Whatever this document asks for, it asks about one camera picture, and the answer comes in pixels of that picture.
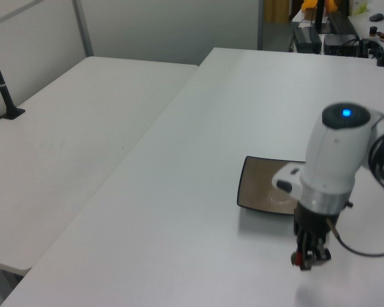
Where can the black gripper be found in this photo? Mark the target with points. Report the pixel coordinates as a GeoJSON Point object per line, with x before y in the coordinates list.
{"type": "Point", "coordinates": [312, 224]}

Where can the red strawberry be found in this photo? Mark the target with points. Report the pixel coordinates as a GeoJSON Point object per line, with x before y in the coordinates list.
{"type": "Point", "coordinates": [295, 258]}

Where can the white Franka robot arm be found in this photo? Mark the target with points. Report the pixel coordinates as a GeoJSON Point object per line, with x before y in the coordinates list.
{"type": "Point", "coordinates": [336, 153]}

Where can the brown square ceramic plate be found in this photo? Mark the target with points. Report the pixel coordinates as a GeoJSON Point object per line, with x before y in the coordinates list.
{"type": "Point", "coordinates": [259, 182]}

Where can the black electronics box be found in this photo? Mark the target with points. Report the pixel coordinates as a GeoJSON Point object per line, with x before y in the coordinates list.
{"type": "Point", "coordinates": [340, 44]}

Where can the black power supply box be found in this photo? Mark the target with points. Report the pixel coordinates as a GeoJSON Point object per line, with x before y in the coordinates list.
{"type": "Point", "coordinates": [307, 40]}

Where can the small black red cylinder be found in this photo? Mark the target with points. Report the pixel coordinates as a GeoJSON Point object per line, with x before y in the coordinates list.
{"type": "Point", "coordinates": [373, 31]}

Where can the black monitor stand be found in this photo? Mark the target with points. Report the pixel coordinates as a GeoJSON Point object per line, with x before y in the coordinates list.
{"type": "Point", "coordinates": [320, 16]}

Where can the black computer mouse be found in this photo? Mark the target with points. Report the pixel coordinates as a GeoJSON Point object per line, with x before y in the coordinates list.
{"type": "Point", "coordinates": [376, 17]}

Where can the yellow object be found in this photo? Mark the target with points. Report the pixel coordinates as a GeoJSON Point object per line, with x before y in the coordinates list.
{"type": "Point", "coordinates": [308, 4]}

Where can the green white box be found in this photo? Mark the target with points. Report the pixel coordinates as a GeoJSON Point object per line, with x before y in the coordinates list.
{"type": "Point", "coordinates": [360, 6]}

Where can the black pole with base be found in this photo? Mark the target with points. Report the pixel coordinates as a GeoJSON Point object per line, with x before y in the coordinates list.
{"type": "Point", "coordinates": [3, 92]}

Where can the grey wall end post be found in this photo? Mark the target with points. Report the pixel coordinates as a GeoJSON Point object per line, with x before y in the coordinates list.
{"type": "Point", "coordinates": [260, 24]}

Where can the grey metal partition post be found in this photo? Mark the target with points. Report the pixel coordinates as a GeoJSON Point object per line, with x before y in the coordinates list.
{"type": "Point", "coordinates": [83, 28]}

